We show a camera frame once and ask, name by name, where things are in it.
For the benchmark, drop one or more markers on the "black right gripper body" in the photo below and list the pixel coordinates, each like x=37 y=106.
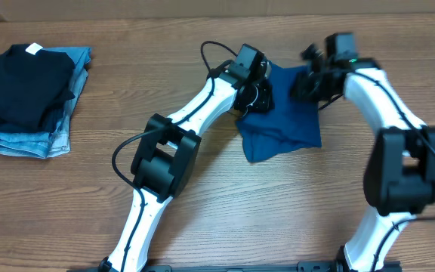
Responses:
x=304 y=88

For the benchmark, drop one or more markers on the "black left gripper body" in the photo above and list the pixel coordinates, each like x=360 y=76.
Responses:
x=260 y=98

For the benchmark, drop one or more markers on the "blue polo shirt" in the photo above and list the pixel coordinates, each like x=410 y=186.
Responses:
x=289 y=126

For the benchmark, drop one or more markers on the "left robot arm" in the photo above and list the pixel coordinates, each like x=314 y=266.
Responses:
x=168 y=149

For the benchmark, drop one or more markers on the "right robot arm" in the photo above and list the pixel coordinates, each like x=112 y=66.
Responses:
x=399 y=180

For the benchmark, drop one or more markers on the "folded dark blue garment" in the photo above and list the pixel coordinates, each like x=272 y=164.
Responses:
x=47 y=123

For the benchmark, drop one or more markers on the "folded light blue jeans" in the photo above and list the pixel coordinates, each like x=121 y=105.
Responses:
x=43 y=145

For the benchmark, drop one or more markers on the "folded black shirt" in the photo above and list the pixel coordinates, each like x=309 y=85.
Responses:
x=30 y=82

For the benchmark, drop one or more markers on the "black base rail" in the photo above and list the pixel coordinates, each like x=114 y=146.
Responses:
x=232 y=268

